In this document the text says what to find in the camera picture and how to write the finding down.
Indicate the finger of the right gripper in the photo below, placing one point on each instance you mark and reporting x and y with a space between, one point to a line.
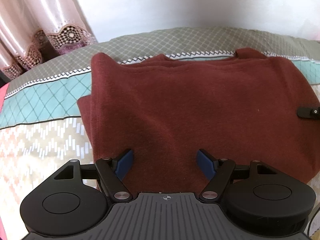
308 113

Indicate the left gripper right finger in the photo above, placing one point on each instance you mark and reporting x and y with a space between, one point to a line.
217 171

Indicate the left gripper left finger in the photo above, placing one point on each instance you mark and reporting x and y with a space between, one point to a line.
111 172

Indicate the dark red knit sweater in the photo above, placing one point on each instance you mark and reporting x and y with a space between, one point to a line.
242 108

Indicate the patterned bed quilt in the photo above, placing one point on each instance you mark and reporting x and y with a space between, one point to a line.
41 126

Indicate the pink bed sheet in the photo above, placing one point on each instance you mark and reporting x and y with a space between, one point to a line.
3 92

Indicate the pink lace-trimmed curtain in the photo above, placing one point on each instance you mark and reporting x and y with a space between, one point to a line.
36 31

